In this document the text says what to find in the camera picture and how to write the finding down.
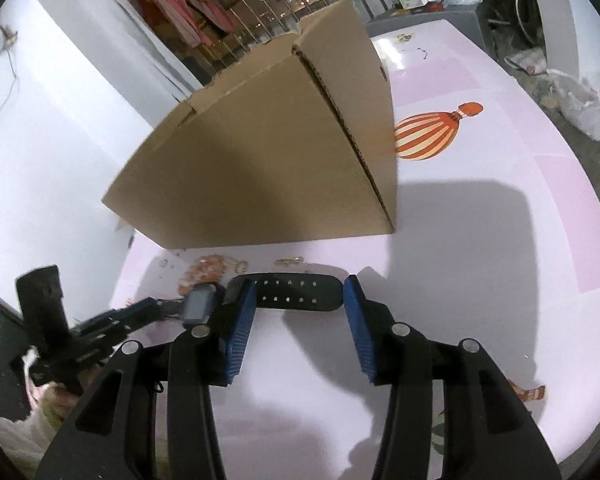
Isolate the crumpled clear plastic bag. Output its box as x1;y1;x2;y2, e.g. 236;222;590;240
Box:
505;50;600;153

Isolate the pink bead bracelet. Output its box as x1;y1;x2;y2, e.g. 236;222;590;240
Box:
177;255;248;296

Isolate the wall hook with cord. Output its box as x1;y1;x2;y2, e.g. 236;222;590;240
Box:
0;25;21;133

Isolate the wheelchair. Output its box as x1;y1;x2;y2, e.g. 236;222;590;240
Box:
480;0;548;48

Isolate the metal balcony railing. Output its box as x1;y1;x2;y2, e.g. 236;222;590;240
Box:
200;0;431;76

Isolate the white curtain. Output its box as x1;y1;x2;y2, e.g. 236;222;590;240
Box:
50;0;206;106

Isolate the person's left forearm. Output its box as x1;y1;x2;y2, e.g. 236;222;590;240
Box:
0;355;81;478

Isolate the brown cardboard box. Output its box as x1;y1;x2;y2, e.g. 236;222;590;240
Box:
101;0;398;250

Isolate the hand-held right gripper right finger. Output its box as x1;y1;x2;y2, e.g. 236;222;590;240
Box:
342;274;563;480

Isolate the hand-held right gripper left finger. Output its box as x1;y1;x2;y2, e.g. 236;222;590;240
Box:
35;277;258;480

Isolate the pink hanging garment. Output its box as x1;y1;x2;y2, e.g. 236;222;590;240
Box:
145;0;238;48

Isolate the grey cabinet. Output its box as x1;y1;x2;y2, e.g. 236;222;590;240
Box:
365;2;496;51

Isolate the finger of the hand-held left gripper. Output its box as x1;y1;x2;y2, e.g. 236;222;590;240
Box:
79;322;152;362
77;298;185;339

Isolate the black smart watch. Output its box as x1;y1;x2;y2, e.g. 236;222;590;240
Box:
180;272;343;328

